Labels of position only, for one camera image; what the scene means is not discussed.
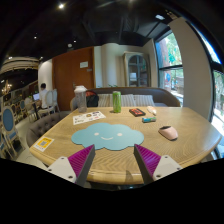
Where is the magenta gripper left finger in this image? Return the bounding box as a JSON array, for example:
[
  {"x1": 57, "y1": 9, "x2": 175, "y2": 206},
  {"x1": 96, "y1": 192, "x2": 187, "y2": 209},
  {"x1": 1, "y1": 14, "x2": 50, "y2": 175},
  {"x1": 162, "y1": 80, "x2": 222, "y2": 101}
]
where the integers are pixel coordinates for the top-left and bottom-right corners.
[{"x1": 47, "y1": 145, "x2": 95, "y2": 187}]

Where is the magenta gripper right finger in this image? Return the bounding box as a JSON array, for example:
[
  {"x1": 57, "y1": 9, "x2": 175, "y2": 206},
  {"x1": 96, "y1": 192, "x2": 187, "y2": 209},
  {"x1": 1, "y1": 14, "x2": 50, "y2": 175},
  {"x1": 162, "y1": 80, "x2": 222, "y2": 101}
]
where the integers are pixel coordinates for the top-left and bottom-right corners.
[{"x1": 134, "y1": 144, "x2": 182, "y2": 184}]

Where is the pink computer mouse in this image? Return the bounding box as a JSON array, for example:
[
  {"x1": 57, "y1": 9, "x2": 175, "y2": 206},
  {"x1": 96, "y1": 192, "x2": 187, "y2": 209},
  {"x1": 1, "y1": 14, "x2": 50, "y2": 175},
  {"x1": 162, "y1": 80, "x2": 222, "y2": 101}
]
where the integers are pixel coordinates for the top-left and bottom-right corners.
[{"x1": 158, "y1": 126, "x2": 178, "y2": 141}]

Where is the blue cloud mouse pad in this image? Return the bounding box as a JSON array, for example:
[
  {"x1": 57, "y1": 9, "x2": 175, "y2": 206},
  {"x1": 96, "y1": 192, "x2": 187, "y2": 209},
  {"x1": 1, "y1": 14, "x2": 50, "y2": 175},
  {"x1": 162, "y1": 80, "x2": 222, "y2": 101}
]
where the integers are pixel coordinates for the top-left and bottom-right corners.
[{"x1": 71, "y1": 123, "x2": 144, "y2": 151}]

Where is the yellow QR code sticker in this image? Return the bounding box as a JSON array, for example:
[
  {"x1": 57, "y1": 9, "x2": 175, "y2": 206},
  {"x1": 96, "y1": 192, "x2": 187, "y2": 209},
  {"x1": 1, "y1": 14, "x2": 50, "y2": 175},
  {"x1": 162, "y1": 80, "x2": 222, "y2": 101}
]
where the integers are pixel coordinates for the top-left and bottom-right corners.
[{"x1": 34, "y1": 136, "x2": 53, "y2": 152}]

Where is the teal small pack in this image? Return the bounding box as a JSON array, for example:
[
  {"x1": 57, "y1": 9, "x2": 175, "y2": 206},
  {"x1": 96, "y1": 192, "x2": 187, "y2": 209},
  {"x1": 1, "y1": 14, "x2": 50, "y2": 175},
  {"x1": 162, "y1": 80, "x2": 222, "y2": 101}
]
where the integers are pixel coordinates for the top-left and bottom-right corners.
[{"x1": 142, "y1": 117, "x2": 156, "y2": 123}]

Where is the white menu sheet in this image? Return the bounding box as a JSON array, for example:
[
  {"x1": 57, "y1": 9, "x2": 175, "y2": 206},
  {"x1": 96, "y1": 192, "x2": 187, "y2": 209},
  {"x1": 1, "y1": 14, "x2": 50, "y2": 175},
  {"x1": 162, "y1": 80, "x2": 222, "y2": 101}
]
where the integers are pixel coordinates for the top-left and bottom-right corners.
[{"x1": 73, "y1": 111, "x2": 105, "y2": 125}]

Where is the grey tufted seat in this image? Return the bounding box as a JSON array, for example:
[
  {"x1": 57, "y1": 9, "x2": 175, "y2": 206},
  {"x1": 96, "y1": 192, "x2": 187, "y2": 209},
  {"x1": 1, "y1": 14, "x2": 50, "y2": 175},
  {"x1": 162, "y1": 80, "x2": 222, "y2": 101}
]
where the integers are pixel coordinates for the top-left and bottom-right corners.
[{"x1": 26, "y1": 113, "x2": 61, "y2": 147}]

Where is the black orange flat box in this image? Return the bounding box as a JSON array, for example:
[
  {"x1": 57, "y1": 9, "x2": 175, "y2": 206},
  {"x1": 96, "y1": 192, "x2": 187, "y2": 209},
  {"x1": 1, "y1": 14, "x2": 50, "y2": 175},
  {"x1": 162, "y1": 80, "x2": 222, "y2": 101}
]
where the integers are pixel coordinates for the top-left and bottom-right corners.
[{"x1": 129, "y1": 108, "x2": 145, "y2": 117}]

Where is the beige wrapped snack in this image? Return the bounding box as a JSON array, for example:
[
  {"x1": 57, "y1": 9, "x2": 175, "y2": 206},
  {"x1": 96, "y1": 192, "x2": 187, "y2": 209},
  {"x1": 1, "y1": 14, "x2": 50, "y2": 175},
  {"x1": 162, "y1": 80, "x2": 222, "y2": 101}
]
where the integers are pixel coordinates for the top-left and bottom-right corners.
[{"x1": 147, "y1": 106, "x2": 157, "y2": 116}]

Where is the blue white chair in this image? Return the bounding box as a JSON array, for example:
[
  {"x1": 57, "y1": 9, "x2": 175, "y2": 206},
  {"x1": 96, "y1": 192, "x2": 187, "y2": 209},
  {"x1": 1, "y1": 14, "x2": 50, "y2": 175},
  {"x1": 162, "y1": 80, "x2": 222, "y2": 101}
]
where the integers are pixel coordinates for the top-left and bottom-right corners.
[{"x1": 2, "y1": 106, "x2": 19, "y2": 157}]

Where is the black backpack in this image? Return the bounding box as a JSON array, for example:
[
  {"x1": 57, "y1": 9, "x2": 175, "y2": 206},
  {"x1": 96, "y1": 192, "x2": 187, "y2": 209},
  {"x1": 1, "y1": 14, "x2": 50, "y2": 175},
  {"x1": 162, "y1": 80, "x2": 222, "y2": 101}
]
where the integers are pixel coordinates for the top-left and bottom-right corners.
[{"x1": 86, "y1": 91, "x2": 99, "y2": 107}]

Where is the striped cushion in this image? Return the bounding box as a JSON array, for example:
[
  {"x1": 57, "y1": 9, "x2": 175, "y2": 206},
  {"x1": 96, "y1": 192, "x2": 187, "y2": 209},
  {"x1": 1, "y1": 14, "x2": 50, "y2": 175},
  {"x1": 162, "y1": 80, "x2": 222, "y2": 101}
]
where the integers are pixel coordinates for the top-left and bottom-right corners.
[{"x1": 98, "y1": 94, "x2": 155, "y2": 107}]

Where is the clear shaker bottle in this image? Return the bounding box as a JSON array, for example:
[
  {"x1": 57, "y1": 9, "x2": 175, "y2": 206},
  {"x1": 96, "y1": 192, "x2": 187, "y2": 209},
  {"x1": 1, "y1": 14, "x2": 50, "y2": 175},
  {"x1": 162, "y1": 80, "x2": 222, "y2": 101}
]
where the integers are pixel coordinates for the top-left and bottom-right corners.
[{"x1": 74, "y1": 85, "x2": 87, "y2": 113}]

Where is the green drink can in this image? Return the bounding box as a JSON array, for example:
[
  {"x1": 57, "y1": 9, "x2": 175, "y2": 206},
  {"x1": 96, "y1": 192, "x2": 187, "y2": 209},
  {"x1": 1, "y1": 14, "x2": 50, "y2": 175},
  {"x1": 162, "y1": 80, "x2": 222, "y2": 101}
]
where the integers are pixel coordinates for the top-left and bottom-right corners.
[{"x1": 112, "y1": 91, "x2": 121, "y2": 113}]

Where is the seated person in white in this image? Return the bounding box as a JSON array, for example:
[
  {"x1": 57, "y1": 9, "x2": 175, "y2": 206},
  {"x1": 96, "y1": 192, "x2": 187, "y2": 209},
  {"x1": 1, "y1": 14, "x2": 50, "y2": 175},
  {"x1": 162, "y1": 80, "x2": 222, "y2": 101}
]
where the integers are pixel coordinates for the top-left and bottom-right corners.
[{"x1": 38, "y1": 83, "x2": 48, "y2": 109}]

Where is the brown wooden door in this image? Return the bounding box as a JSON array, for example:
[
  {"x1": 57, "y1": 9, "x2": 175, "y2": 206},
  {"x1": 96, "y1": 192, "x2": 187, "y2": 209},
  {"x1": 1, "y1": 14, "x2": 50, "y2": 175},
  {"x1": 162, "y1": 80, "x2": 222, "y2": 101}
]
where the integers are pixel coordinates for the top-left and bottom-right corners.
[{"x1": 52, "y1": 47, "x2": 95, "y2": 111}]

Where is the arched glass cabinet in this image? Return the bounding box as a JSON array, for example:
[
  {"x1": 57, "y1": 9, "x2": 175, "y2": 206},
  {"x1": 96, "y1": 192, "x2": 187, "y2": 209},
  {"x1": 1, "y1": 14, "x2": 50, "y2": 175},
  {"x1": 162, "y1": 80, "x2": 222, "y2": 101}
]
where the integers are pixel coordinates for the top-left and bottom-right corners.
[{"x1": 124, "y1": 52, "x2": 150, "y2": 87}]

